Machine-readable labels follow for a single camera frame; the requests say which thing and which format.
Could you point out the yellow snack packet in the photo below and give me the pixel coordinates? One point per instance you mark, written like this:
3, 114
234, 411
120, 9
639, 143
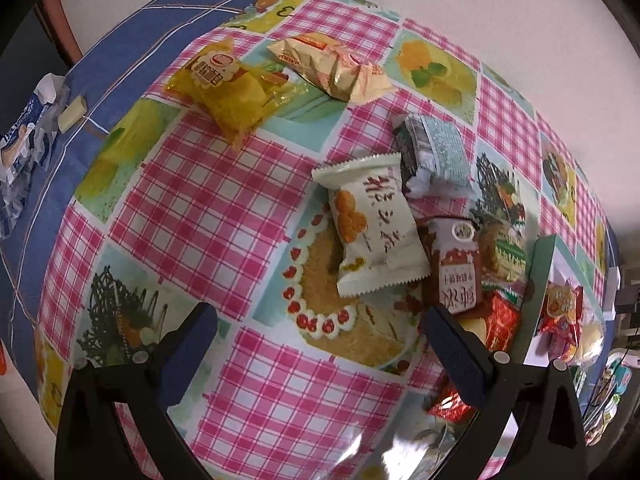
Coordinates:
225, 90

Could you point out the pink checkered printed tablecloth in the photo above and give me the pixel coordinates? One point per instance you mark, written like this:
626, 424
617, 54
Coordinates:
225, 240

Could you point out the dark red snack packet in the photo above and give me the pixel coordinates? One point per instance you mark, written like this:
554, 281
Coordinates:
455, 265

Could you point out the beige snack packet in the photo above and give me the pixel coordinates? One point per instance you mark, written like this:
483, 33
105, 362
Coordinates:
330, 67

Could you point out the long red snack packet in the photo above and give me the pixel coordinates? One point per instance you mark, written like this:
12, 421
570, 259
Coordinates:
497, 322

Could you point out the silver black snack packet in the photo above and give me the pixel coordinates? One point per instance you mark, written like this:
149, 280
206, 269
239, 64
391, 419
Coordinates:
435, 155

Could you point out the teal plastic case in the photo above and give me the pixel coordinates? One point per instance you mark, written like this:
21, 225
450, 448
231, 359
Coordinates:
617, 372

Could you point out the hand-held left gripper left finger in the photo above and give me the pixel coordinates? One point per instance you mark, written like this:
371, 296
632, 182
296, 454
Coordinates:
187, 355

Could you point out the blue white crumpled wrapper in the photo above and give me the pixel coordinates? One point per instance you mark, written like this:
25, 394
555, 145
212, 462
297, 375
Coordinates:
25, 135

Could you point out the black charger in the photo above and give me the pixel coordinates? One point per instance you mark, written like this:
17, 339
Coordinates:
629, 300

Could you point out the white shallow box teal rim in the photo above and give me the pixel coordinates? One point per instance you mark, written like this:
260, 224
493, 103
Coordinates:
542, 300

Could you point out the small white candy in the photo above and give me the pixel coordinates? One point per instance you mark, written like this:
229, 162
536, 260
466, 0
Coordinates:
72, 112

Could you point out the clear-wrapped yellow bun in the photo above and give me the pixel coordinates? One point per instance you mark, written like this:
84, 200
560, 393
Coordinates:
472, 329

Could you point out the checkered fruit pattern tablecloth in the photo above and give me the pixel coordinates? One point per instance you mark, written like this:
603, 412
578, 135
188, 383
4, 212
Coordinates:
125, 35

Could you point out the white power strip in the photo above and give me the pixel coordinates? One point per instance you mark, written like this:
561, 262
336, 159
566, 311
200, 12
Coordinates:
612, 292

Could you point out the purple-wrapped pale bun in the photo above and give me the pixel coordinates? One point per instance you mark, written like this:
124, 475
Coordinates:
592, 340

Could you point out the red orange snack packet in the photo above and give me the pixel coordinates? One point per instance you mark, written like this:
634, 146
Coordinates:
565, 310

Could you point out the white snack packet orange print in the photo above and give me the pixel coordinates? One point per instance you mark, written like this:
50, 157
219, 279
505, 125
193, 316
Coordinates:
372, 230

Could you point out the clear-wrapped round cake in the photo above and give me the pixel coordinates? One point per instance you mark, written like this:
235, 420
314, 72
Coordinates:
425, 442

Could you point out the green biscuit packet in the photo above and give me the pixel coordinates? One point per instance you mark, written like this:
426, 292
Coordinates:
505, 250

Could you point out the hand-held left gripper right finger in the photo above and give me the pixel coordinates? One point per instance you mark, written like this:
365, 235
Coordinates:
460, 360

